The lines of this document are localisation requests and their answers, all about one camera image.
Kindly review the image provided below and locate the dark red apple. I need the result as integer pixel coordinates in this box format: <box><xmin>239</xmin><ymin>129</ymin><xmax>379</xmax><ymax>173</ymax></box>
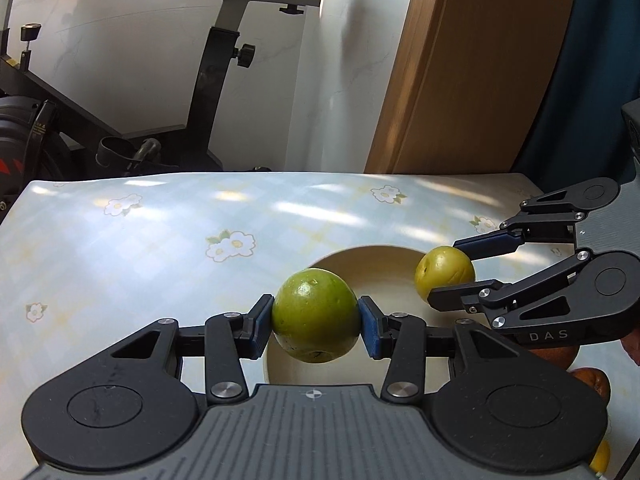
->
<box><xmin>570</xmin><ymin>367</ymin><xmax>611</xmax><ymax>404</ymax></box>

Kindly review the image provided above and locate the yellow lemon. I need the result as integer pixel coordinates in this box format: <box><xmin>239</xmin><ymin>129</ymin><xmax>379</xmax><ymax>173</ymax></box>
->
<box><xmin>589</xmin><ymin>439</ymin><xmax>611</xmax><ymax>477</ymax></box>

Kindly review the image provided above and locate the yellow-green apple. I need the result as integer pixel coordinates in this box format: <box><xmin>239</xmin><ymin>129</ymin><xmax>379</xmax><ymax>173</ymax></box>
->
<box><xmin>414</xmin><ymin>246</ymin><xmax>475</xmax><ymax>301</ymax></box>

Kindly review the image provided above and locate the green apple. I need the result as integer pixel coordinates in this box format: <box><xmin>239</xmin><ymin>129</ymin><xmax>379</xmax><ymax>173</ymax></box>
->
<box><xmin>271</xmin><ymin>268</ymin><xmax>360</xmax><ymax>363</ymax></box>

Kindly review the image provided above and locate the dark teal curtain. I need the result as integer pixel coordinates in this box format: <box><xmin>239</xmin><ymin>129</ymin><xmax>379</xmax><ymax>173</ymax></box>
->
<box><xmin>512</xmin><ymin>0</ymin><xmax>639</xmax><ymax>192</ymax></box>

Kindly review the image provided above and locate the wooden wardrobe panel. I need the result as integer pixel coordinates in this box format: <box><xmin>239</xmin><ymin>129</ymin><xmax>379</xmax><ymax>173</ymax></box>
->
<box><xmin>364</xmin><ymin>0</ymin><xmax>574</xmax><ymax>174</ymax></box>

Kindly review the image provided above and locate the black exercise bike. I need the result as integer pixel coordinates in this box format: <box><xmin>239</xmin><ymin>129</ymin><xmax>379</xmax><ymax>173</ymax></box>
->
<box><xmin>0</xmin><ymin>0</ymin><xmax>334</xmax><ymax>226</ymax></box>

